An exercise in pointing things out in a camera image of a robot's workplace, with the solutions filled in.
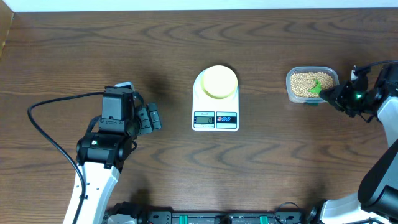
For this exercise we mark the white digital kitchen scale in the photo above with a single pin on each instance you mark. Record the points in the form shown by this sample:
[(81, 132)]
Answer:
[(209, 114)]

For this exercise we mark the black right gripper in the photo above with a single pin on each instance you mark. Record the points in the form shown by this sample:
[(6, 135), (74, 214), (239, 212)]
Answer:
[(337, 96)]

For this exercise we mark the pile of dried soybeans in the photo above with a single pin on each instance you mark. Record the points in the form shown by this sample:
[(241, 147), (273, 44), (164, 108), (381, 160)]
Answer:
[(300, 83)]

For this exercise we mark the yellow plastic bowl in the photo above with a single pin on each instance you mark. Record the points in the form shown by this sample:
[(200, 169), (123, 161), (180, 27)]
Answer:
[(219, 82)]

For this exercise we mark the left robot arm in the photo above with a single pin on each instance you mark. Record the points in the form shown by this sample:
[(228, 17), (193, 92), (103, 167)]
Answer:
[(101, 156)]

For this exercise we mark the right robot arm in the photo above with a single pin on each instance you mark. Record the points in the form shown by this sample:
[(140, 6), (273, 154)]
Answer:
[(376, 199)]

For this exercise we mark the clear plastic bean container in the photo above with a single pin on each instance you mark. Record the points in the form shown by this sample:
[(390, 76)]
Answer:
[(297, 99)]

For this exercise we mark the green plastic measuring scoop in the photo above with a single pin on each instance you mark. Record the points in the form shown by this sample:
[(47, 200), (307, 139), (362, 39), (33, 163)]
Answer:
[(317, 88)]

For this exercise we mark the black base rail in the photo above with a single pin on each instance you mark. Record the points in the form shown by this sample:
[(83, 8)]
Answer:
[(133, 213)]

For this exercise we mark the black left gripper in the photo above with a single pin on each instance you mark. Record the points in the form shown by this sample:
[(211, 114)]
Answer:
[(147, 126)]

